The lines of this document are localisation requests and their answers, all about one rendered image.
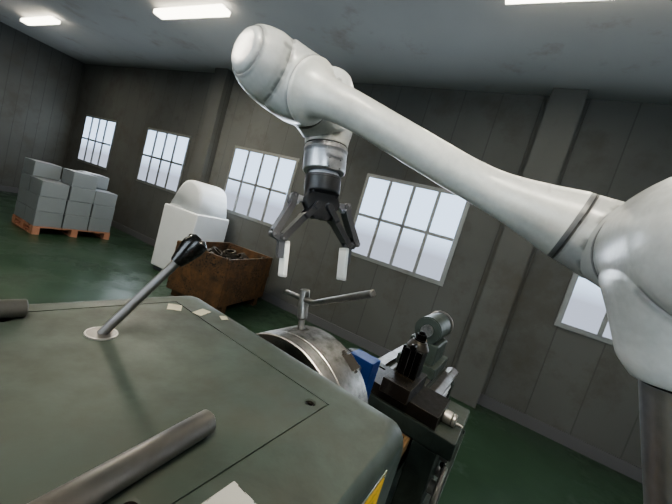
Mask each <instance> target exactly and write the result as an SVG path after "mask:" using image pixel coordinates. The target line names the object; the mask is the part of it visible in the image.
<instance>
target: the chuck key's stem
mask: <svg viewBox="0 0 672 504"><path fill-rule="evenodd" d="M305 297H308V298H309V297H310V290H309V289H300V294H299V303H298V312H297V318H298V319H299V321H298V329H297V330H299V331H300V330H304V326H305V320H306V319H307V316H308V306H309V304H307V303H305V302H304V301H303V299H304V298H305Z"/></svg>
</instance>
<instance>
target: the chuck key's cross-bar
mask: <svg viewBox="0 0 672 504"><path fill-rule="evenodd" d="M284 293H285V294H286V295H289V296H291V297H293V298H296V299H298V300H299V294H298V293H295V292H293V291H290V290H288V289H286V290H285V292H284ZM375 295H376V292H375V290H373V289H372V290H366V291H361V292H355V293H350V294H344V295H339V296H333V297H328V298H322V299H317V300H313V299H310V298H308V297H305V298H304V299H303V301H304V302H305V303H307V304H309V305H312V306H318V305H324V304H331V303H338V302H345V301H352V300H358V299H365V298H372V297H375Z"/></svg>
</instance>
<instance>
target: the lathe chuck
mask: <svg viewBox="0 0 672 504"><path fill-rule="evenodd" d="M294 328H298V325H295V326H290V327H285V328H280V329H275V330H276V331H284V332H288V333H291V334H294V335H296V336H298V337H300V338H302V339H303V340H305V341H306V342H307V343H309V344H310V345H311V346H312V347H313V348H314V349H315V350H316V351H317V352H318V353H319V354H320V355H321V356H322V357H323V359H324V360H325V361H326V363H327V364H328V366H329V367H330V369H331V371H332V372H333V374H334V376H335V378H336V380H337V383H338V385H339V386H340V387H342V388H343V389H345V390H346V391H348V392H350V393H351V394H353V395H354V396H356V397H358V398H359V399H361V400H362V401H364V402H366V403H367V404H369V403H368V396H367V391H366V387H365V383H364V380H363V377H362V375H361V372H360V370H359V368H358V369H356V370H355V371H351V369H350V367H349V365H348V364H347V362H346V360H345V359H344V357H343V356H342V354H346V353H347V352H348V351H347V349H346V348H345V347H344V346H343V345H342V344H341V343H340V342H339V341H338V340H337V339H336V338H335V337H333V336H332V335H330V334H329V333H327V332H325V331H324V330H321V329H319V328H316V327H313V326H308V325H305V326H304V328H305V329H308V330H309V331H298V330H294ZM342 352H343V353H342ZM354 372H355V374H354Z"/></svg>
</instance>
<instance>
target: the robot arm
mask: <svg viewBox="0 0 672 504"><path fill-rule="evenodd" d="M231 61H232V69H233V73H234V75H235V77H236V79H237V81H238V83H239V84H240V86H241V87H242V88H243V90H244V91H245V92H246V93H247V94H248V95H249V97H250V98H252V99H253V100H254V101H255V102H257V103H258V104H259V105H260V106H262V107H263V108H265V109H266V110H267V111H269V112H270V113H272V114H273V115H275V116H276V117H278V118H279V119H281V120H283V121H285V122H287V123H289V124H292V125H294V126H295V127H296V128H297V129H298V130H299V132H300V133H301V135H302V136H303V137H305V146H304V158H303V168H302V169H303V171H304V172H305V173H306V175H305V182H304V194H303V196H302V195H299V194H298V192H292V193H289V194H288V198H287V203H286V205H285V206H284V208H283V210H282V211H281V213H280V214H279V216H278V218H277V219H276V221H275V222H274V224H273V226H272V227H271V229H270V230H269V232H268V236H269V237H272V238H274V239H275V240H276V241H277V246H276V257H277V258H280V259H279V268H278V276H280V277H287V269H288V259H289V249H290V241H286V240H287V239H288V238H289V237H290V236H291V235H292V234H293V233H294V232H295V231H296V230H297V229H298V228H299V227H300V226H301V225H302V224H303V223H304V222H305V221H306V220H307V219H308V218H310V219H318V220H320V221H327V223H328V224H330V226H331V228H332V229H333V231H334V233H335V235H336V236H337V238H338V240H339V242H340V243H341V245H342V247H343V248H339V256H338V266H337V277H336V279H337V280H342V281H345V280H346V275H347V265H348V264H350V261H351V251H352V249H355V248H356V247H360V242H359V238H358V235H357V231H356V228H355V225H354V221H353V218H352V214H351V204H350V203H345V204H341V203H339V200H338V198H339V195H340V187H341V177H343V176H344V175H345V171H346V161H347V155H348V145H349V142H350V140H351V137H352V133H354V134H356V135H358V136H360V137H362V138H363V139H365V140H367V141H368V142H370V143H371V144H373V145H375V146H376V147H378V148H380V149H381V150H383V151H384V152H386V153H388V154H389V155H391V156H393V157H394V158H396V159H397V160H399V161H401V162H402V163H404V164H405V165H407V166H409V167H410V168H412V169H414V170H415V171H417V172H418V173H420V174H422V175H423V176H425V177H427V178H428V179H430V180H432V181H433V182H435V183H436V184H438V185H440V186H441V187H443V188H445V189H446V190H448V191H450V192H452V193H453V194H455V195H457V196H458V197H460V198H462V199H464V200H465V201H467V202H469V203H471V204H472V205H474V206H476V207H477V208H479V209H481V210H482V211H484V212H486V213H487V214H489V215H490V216H492V217H494V218H495V219H497V220H498V221H500V222H501V223H503V224H504V225H506V226H507V227H508V228H510V229H511V230H513V231H514V232H516V233H517V234H518V235H520V236H521V237H523V238H524V239H525V240H527V241H528V242H529V243H531V244H532V245H533V246H535V247H536V248H537V249H539V250H540V251H541V252H543V253H544V254H546V255H547V256H549V257H551V258H552V259H554V260H556V261H557V262H559V263H561V264H562V265H564V266H565V267H567V268H568V269H570V270H571V271H573V272H574V273H576V274H577V275H579V276H581V277H583V278H585V279H587V280H588V281H590V282H591V283H593V284H594V285H596V286H597V287H599V288H600V289H601V293H602V297H603V300H604V304H605V308H606V312H607V317H608V322H609V326H610V331H611V336H612V341H613V346H614V350H615V353H616V355H617V357H618V359H619V360H620V362H621V363H622V365H623V366H624V367H625V369H626V370H627V371H628V373H629V374H630V375H632V376H633V377H635V378H636V379H638V395H639V417H640V439H641V462H642V484H643V504H672V177H669V178H667V179H665V180H663V181H660V182H659V183H656V184H654V185H652V186H650V187H649V188H647V189H645V190H643V191H642V192H640V193H638V194H637V195H635V196H633V197H632V198H630V199H629V200H627V201H626V202H624V201H620V200H616V199H612V198H609V197H605V196H602V195H598V194H595V193H592V192H588V191H583V190H578V189H573V188H568V187H563V186H558V185H553V184H549V183H545V182H540V181H536V180H532V179H528V178H524V177H520V176H517V175H513V174H510V173H507V172H505V171H502V170H499V169H497V168H495V167H492V166H490V165H488V164H486V163H484V162H482V161H480V160H478V159H476V158H474V157H472V156H471V155H469V154H467V153H465V152H463V151H462V150H460V149H458V148H457V147H455V146H453V145H451V144H450V143H448V142H446V141H444V140H443V139H441V138H439V137H438V136H436V135H434V134H432V133H431V132H429V131H427V130H426V129H424V128H422V127H420V126H419V125H417V124H415V123H413V122H412V121H410V120H408V119H407V118H405V117H403V116H401V115H400V114H398V113H396V112H395V111H393V110H391V109H389V108H388V107H386V106H384V105H382V104H381V103H379V102H377V101H376V100H374V99H372V98H370V97H369V96H367V95H365V94H363V93H362V92H360V91H358V90H356V89H354V87H353V83H352V80H351V77H350V75H349V74H348V73H347V72H346V71H344V70H343V69H341V68H339V67H336V66H331V64H330V63H329V61H328V60H327V59H325V58H323V57H321V56H320V55H318V54H317V53H315V52H314V51H312V50H311V49H309V48H308V47H306V46H305V45H303V44H302V43H301V42H299V41H298V40H296V39H294V40H293V39H292V38H291V37H289V36H288V35H287V34H286V33H285V32H283V31H281V30H279V29H277V28H275V27H272V26H269V25H265V24H256V25H253V26H250V27H248V28H246V29H245V30H244V31H243V32H242V33H241V34H240V35H239V37H238V38H237V40H236V42H235V44H234V47H233V50H232V55H231ZM300 201H301V203H302V205H303V207H304V209H303V210H302V211H301V212H300V213H299V214H298V216H297V217H296V218H295V219H294V220H293V221H292V222H291V223H290V224H289V225H288V226H287V227H286V228H285V229H284V230H283V231H282V232H281V233H280V231H281V229H282V228H283V226H284V225H285V223H286V221H287V220H288V218H289V216H290V215H291V213H292V212H293V210H294V208H295V207H296V205H297V204H299V202H300ZM338 209H339V212H340V213H341V218H342V221H343V225H344V228H345V230H344V228H343V226H342V225H341V223H340V219H339V217H338V215H337V213H336V211H337V210H338ZM345 231H346V232H345Z"/></svg>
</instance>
